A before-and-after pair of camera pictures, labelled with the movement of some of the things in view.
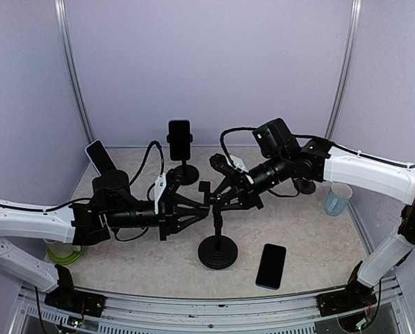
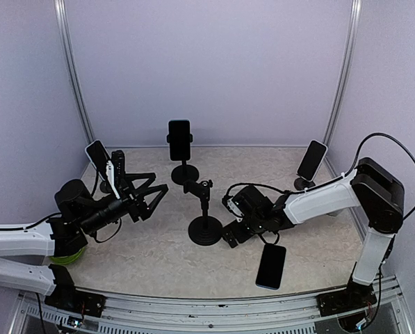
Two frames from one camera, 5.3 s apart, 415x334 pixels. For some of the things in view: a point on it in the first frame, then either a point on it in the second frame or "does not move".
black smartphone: x=271 y=266 does not move
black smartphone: x=179 y=139 does not move
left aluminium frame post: x=60 y=13 does not move
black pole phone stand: x=217 y=252 -> x=205 y=229
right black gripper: x=242 y=190 -> x=241 y=236
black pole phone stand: x=189 y=172 does not move
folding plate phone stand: x=304 y=186 does not move
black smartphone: x=99 y=157 does not move
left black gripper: x=169 y=216 -> x=137 y=207
